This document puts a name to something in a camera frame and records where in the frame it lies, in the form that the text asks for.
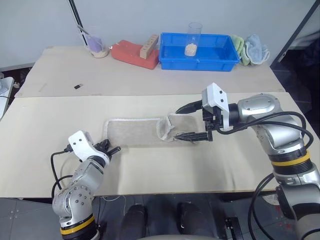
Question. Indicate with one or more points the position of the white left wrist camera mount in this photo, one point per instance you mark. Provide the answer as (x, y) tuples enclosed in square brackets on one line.
[(80, 143)]

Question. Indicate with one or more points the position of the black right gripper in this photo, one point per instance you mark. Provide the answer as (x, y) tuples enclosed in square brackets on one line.
[(215, 117)]

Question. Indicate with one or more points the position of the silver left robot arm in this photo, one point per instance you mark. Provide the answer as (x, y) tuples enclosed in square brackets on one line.
[(75, 197)]

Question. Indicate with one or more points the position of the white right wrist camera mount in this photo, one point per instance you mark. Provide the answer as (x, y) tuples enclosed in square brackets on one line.
[(215, 96)]

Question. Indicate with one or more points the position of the dark rounded shape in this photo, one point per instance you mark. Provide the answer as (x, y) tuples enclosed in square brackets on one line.
[(191, 217)]

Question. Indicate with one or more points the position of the black floor bracket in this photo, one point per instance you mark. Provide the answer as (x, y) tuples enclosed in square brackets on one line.
[(232, 227)]

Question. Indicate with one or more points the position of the red foam cushion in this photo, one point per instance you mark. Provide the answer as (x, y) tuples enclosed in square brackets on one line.
[(127, 53)]

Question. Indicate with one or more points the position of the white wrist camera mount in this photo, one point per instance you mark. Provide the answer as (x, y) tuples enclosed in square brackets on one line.
[(80, 143), (215, 96)]

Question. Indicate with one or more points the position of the glass with purple liquid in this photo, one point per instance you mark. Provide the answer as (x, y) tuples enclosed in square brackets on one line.
[(101, 53)]

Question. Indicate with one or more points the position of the light blue cloth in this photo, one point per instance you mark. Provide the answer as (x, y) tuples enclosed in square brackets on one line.
[(255, 50)]

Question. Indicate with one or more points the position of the black slanted pole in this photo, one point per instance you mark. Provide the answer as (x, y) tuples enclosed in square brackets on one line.
[(75, 15)]

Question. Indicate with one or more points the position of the black metal frame post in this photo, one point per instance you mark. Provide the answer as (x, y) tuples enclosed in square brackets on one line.
[(297, 27)]

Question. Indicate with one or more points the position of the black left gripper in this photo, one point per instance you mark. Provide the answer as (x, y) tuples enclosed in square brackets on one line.
[(103, 147)]

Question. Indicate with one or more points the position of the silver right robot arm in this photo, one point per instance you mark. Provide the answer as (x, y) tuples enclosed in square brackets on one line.
[(260, 105)]

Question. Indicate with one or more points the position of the green cloth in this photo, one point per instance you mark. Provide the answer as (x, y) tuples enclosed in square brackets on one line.
[(237, 43)]

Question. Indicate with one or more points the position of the blue plastic bin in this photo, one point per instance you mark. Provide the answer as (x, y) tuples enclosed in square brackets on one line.
[(200, 63)]

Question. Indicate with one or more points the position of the small black dongle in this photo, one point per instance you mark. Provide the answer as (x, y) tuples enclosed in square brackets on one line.
[(78, 86)]

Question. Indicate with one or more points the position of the beige towel with white hem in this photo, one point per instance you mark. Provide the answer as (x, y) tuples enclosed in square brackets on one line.
[(135, 132)]

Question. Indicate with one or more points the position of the clear plastic cup with beans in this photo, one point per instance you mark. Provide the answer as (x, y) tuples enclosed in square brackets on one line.
[(191, 50)]

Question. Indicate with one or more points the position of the white machine housing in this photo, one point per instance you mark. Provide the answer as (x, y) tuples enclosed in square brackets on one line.
[(5, 95)]

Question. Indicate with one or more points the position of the wooden block with holes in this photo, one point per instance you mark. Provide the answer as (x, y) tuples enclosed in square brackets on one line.
[(147, 48)]

